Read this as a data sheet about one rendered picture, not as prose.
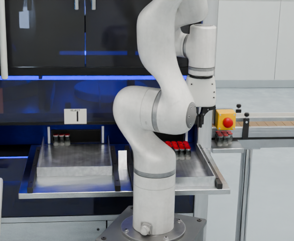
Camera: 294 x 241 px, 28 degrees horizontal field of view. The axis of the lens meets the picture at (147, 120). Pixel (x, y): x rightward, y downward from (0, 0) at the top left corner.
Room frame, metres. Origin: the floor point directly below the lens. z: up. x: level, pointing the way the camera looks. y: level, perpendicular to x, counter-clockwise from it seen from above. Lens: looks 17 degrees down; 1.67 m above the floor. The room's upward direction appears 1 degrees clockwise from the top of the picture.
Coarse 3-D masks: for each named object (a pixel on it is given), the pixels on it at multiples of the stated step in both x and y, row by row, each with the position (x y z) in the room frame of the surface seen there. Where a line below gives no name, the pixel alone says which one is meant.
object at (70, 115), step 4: (64, 112) 2.19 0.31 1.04; (68, 112) 2.19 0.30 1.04; (72, 112) 2.20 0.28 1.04; (76, 112) 2.20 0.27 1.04; (80, 112) 2.20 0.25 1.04; (84, 112) 2.20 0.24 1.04; (64, 116) 2.19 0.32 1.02; (68, 116) 2.19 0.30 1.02; (72, 116) 2.20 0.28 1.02; (76, 116) 2.20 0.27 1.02; (80, 116) 2.20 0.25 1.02; (84, 116) 2.20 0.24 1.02; (64, 120) 2.19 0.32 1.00; (68, 120) 2.19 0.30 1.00; (72, 120) 2.20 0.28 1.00; (76, 120) 2.20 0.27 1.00; (80, 120) 2.20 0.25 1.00; (84, 120) 2.20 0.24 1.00
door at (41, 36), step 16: (16, 0) 2.19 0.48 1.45; (32, 0) 2.19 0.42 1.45; (48, 0) 2.20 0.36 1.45; (64, 0) 2.20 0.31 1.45; (80, 0) 2.21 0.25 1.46; (16, 16) 2.19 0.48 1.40; (32, 16) 2.19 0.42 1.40; (48, 16) 2.20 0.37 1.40; (64, 16) 2.20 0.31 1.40; (80, 16) 2.21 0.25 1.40; (16, 32) 2.19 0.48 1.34; (32, 32) 2.19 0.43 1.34; (48, 32) 2.20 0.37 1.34; (64, 32) 2.20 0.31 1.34; (80, 32) 2.21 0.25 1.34; (16, 48) 2.19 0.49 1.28; (32, 48) 2.19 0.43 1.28; (48, 48) 2.20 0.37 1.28; (64, 48) 2.20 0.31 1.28; (80, 48) 2.21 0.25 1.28; (16, 64) 2.19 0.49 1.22; (32, 64) 2.19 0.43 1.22; (48, 64) 2.20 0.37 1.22; (64, 64) 2.20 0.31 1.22; (80, 64) 2.21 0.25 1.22
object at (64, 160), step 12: (48, 144) 2.26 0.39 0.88; (72, 144) 2.27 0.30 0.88; (84, 144) 2.27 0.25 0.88; (96, 144) 2.27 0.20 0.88; (108, 144) 2.20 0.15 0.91; (48, 156) 2.12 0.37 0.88; (60, 156) 2.13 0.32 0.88; (72, 156) 2.13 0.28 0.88; (84, 156) 2.13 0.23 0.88; (96, 156) 2.13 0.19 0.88; (108, 156) 2.14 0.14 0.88; (48, 168) 1.93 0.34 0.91; (60, 168) 1.93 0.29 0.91; (72, 168) 1.94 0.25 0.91; (84, 168) 1.94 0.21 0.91; (96, 168) 1.95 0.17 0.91; (108, 168) 1.95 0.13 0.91
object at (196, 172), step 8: (192, 152) 2.21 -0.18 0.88; (200, 152) 2.13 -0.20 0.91; (176, 160) 2.11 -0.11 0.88; (184, 160) 2.11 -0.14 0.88; (192, 160) 2.11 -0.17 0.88; (200, 160) 2.12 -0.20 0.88; (176, 168) 2.03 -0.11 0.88; (184, 168) 2.03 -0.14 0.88; (192, 168) 2.03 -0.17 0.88; (200, 168) 2.03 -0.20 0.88; (208, 168) 1.98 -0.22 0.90; (176, 176) 1.95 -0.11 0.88; (184, 176) 1.87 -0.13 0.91; (192, 176) 1.87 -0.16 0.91; (200, 176) 1.87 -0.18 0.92; (208, 176) 1.87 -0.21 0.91; (176, 184) 1.86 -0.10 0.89; (184, 184) 1.87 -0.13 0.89; (192, 184) 1.87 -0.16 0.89; (200, 184) 1.87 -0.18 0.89; (208, 184) 1.87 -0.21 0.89
